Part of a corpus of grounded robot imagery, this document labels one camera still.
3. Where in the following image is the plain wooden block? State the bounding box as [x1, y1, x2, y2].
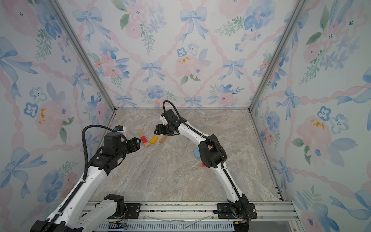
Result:
[159, 135, 167, 144]

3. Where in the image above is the red rectangular block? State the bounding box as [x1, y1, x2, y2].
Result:
[141, 136, 148, 144]

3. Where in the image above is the yellow rectangular block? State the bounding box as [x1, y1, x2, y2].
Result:
[150, 135, 158, 145]

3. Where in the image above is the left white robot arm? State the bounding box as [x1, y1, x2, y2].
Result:
[31, 135, 141, 232]

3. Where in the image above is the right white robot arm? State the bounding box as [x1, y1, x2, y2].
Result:
[154, 122, 252, 219]

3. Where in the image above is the light blue block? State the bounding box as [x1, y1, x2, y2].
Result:
[194, 149, 200, 159]

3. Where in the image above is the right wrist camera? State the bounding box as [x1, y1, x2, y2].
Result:
[160, 109, 179, 125]

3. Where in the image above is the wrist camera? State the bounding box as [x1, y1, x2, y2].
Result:
[160, 109, 179, 125]
[102, 125, 127, 157]

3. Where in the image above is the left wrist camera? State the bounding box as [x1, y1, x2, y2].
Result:
[102, 125, 127, 157]

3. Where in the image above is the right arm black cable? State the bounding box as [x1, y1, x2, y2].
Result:
[162, 100, 228, 169]

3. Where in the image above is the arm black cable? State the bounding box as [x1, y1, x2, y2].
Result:
[30, 124, 122, 232]
[162, 100, 228, 169]

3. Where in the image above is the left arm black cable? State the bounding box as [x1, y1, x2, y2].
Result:
[30, 124, 122, 232]

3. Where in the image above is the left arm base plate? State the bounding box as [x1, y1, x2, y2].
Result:
[108, 203, 141, 219]

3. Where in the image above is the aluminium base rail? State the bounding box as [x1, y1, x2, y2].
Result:
[83, 201, 302, 232]

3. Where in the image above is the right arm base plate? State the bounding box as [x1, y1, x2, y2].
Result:
[213, 203, 258, 220]

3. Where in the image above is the aluminium corner post left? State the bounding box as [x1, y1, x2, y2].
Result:
[46, 1, 116, 112]

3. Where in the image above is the aluminium corner post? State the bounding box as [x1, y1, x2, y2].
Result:
[248, 0, 307, 113]
[46, 1, 116, 112]

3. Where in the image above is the aluminium corner post right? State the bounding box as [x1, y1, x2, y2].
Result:
[248, 0, 307, 113]

